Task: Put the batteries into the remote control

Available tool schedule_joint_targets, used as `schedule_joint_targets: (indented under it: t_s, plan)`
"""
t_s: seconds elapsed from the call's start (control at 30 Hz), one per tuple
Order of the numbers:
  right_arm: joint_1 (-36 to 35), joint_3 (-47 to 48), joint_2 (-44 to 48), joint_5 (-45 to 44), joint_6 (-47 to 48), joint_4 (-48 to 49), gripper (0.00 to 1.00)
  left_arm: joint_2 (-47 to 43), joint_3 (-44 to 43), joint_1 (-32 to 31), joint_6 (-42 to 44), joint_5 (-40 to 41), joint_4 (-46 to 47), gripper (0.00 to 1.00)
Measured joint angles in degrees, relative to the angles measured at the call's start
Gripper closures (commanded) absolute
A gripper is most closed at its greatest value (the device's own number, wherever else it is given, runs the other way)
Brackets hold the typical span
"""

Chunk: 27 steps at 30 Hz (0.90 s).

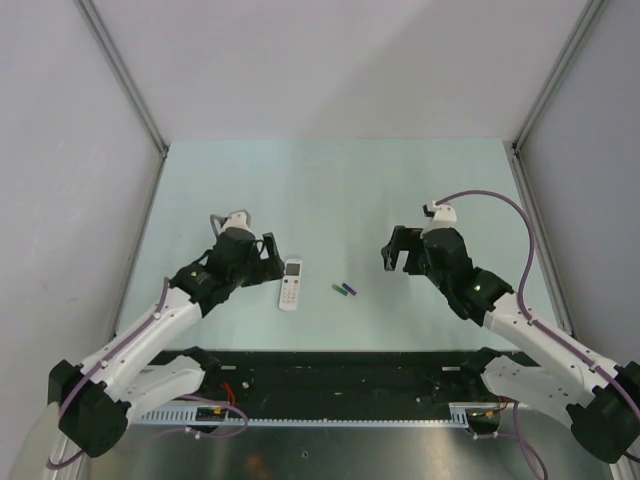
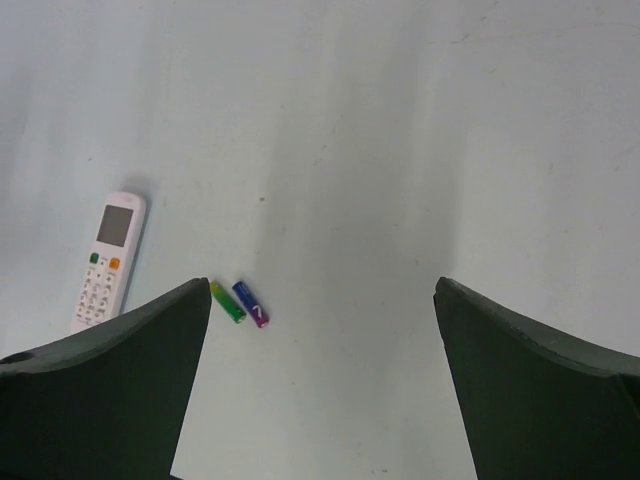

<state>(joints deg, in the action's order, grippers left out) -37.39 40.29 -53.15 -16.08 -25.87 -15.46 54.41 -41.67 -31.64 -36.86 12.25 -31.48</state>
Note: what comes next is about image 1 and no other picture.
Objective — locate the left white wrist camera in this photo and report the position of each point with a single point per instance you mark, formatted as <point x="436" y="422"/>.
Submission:
<point x="240" y="219"/>

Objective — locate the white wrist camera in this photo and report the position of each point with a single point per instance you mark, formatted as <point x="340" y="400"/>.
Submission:
<point x="240" y="219"/>
<point x="439" y="216"/>

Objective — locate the grey slotted cable duct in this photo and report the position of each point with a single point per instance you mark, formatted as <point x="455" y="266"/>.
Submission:
<point x="455" y="415"/>

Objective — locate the green AAA battery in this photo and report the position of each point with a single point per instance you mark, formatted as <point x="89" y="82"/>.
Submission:
<point x="339" y="290"/>

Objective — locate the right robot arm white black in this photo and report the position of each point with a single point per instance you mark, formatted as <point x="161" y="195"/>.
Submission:
<point x="595" y="397"/>

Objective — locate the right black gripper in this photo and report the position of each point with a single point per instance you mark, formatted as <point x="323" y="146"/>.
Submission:
<point x="402" y="239"/>

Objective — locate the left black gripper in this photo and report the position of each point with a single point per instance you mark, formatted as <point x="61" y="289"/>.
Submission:
<point x="266" y="269"/>

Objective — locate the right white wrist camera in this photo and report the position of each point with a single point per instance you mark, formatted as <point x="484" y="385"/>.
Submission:
<point x="439" y="216"/>

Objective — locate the right aluminium frame post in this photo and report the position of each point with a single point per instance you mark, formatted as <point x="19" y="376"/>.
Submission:
<point x="572" y="47"/>

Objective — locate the white remote control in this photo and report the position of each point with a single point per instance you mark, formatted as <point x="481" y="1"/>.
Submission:
<point x="290" y="285"/>

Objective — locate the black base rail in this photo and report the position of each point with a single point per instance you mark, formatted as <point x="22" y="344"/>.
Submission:
<point x="347" y="384"/>

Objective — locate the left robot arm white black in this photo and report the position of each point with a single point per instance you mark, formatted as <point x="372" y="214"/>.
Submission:
<point x="102" y="395"/>

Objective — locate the left aluminium frame post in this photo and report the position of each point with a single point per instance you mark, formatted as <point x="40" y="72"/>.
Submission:
<point x="116" y="63"/>

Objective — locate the aluminium frame post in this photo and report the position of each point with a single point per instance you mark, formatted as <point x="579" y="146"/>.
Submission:
<point x="116" y="63"/>
<point x="572" y="47"/>

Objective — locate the blue purple AAA battery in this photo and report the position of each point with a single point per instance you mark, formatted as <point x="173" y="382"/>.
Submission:
<point x="349" y="289"/>

